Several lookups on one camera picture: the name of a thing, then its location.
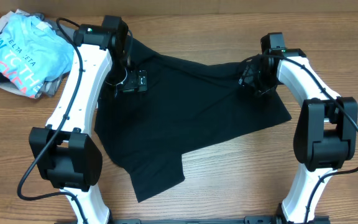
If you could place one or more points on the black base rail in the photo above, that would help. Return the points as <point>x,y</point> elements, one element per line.
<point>191,221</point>

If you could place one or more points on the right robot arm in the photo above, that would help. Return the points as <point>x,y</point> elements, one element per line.
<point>325,135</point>

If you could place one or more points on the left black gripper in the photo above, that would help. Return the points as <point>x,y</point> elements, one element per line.
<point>135,85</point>

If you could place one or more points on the light blue printed t-shirt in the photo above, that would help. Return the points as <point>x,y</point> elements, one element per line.
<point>31,53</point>

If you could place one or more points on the grey folded garment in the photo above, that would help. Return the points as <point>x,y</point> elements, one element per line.
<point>48,88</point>

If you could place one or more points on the black t-shirt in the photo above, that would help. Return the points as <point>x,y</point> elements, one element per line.
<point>187,106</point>

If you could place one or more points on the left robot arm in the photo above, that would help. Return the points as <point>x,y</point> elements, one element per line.
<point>63,150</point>

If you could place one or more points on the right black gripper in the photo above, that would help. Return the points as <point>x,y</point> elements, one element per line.
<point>248,79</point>

